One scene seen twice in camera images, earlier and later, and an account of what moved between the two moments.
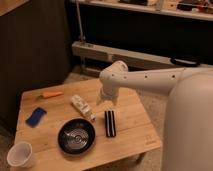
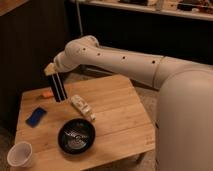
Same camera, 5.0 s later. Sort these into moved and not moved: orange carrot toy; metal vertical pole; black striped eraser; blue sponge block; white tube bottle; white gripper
Moved: white gripper; black striped eraser
Not moved: orange carrot toy; blue sponge block; white tube bottle; metal vertical pole
